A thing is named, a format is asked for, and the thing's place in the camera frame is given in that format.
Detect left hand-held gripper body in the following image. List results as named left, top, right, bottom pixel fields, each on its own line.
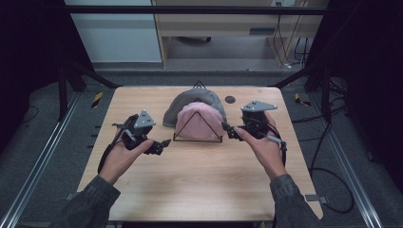
left=112, top=108, right=157, bottom=151

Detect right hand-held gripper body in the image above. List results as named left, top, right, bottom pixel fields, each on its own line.
left=240, top=100, right=279, bottom=140

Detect black wire rack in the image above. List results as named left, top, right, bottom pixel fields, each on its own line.
left=172, top=80, right=223, bottom=143

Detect pink knit hat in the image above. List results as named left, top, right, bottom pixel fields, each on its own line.
left=174, top=102, right=224, bottom=143

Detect grey knit hat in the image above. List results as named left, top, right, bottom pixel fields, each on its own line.
left=162, top=87, right=228, bottom=128

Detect person's left hand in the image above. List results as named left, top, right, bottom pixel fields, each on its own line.
left=98, top=138, right=155, bottom=185

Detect person's right hand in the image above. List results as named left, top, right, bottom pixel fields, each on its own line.
left=233, top=111, right=289, bottom=182

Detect yellow black tape marker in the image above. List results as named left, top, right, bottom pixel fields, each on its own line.
left=91, top=91, right=105, bottom=109
left=294, top=92, right=312, bottom=107

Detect white cabinet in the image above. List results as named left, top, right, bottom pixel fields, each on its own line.
left=65, top=0, right=163, bottom=64

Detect light wooden desk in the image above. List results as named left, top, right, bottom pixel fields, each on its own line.
left=151, top=0, right=329, bottom=68

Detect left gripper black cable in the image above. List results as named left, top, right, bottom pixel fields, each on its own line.
left=97, top=114, right=137, bottom=175

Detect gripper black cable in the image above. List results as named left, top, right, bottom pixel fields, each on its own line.
left=267, top=123, right=289, bottom=168
left=97, top=114, right=137, bottom=175

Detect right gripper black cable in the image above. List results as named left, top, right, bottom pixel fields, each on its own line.
left=267, top=123, right=289, bottom=168

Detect black frame stand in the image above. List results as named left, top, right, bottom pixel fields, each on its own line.
left=57, top=60, right=123, bottom=122
left=269, top=61, right=335, bottom=124

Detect yellow hanging cable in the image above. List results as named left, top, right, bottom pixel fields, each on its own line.
left=279, top=0, right=310, bottom=66

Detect black hanging cable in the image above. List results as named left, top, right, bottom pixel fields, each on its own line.
left=273, top=1, right=310, bottom=69

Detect aluminium floor rail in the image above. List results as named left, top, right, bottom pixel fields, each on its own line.
left=0, top=91, right=82, bottom=228
left=308, top=94, right=385, bottom=228

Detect black floor cable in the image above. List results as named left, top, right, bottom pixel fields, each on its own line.
left=291, top=104, right=355, bottom=215

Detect black horizontal frame bar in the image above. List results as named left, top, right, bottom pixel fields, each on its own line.
left=63, top=5, right=329, bottom=16

